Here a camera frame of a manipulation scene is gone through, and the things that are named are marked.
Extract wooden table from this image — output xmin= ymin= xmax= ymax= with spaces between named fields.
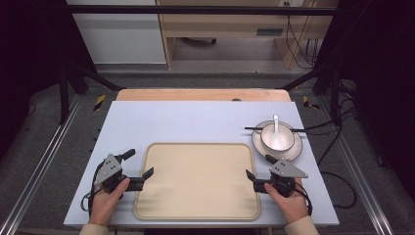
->
xmin=115 ymin=88 xmax=293 ymax=103

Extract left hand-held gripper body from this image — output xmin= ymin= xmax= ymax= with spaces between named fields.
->
xmin=93 ymin=153 xmax=130 ymax=194

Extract white cabinet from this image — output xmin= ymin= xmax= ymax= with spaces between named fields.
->
xmin=66 ymin=0 xmax=167 ymax=66

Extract white bowl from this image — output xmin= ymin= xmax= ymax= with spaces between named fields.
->
xmin=259 ymin=122 xmax=297 ymax=153

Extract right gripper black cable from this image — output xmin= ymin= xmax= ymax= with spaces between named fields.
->
xmin=293 ymin=180 xmax=313 ymax=217

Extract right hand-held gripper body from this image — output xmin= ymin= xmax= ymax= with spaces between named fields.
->
xmin=268 ymin=158 xmax=309 ymax=199

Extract beige rectangular tray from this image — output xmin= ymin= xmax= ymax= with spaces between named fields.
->
xmin=133 ymin=142 xmax=262 ymax=221

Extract person's right hand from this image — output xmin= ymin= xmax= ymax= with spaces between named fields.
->
xmin=263 ymin=177 xmax=311 ymax=225

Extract black chopstick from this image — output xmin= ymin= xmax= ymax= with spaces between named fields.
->
xmin=245 ymin=127 xmax=308 ymax=134
xmin=244 ymin=126 xmax=308 ymax=133

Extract black floor cables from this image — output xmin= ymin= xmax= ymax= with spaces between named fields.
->
xmin=293 ymin=96 xmax=358 ymax=211

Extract black cables under desk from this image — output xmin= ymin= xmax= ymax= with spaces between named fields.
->
xmin=284 ymin=1 xmax=320 ymax=70

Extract white round plate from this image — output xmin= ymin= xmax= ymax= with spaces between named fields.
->
xmin=252 ymin=119 xmax=303 ymax=163

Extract light wooden desk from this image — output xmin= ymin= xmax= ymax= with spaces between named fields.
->
xmin=155 ymin=0 xmax=339 ymax=71

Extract aluminium floor rail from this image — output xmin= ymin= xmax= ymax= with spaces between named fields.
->
xmin=0 ymin=94 xmax=84 ymax=235
xmin=316 ymin=97 xmax=396 ymax=235

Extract person's left hand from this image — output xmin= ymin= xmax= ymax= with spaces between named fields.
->
xmin=88 ymin=177 xmax=131 ymax=227

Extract white ceramic spoon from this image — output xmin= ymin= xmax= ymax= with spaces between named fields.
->
xmin=268 ymin=114 xmax=288 ymax=151

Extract black metal stand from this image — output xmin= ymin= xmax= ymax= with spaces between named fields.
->
xmin=281 ymin=63 xmax=344 ymax=127
xmin=58 ymin=62 xmax=126 ymax=125

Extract black horizontal frame bar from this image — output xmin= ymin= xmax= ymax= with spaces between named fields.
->
xmin=67 ymin=4 xmax=341 ymax=17

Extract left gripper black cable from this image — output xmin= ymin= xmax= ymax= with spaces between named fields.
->
xmin=80 ymin=162 xmax=106 ymax=217

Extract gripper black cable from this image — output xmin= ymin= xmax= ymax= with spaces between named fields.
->
xmin=293 ymin=180 xmax=313 ymax=217
xmin=80 ymin=162 xmax=106 ymax=217

